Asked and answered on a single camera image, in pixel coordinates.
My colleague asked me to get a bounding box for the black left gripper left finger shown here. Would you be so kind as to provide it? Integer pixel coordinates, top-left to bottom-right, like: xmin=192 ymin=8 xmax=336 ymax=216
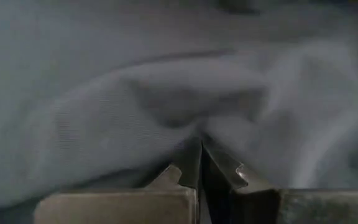
xmin=32 ymin=138 xmax=202 ymax=224

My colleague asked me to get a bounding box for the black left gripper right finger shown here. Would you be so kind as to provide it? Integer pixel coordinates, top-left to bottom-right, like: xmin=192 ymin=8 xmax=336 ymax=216
xmin=202 ymin=136 xmax=358 ymax=224

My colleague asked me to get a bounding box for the dark grey garment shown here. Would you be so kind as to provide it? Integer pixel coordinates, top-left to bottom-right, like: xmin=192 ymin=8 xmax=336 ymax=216
xmin=0 ymin=0 xmax=358 ymax=215

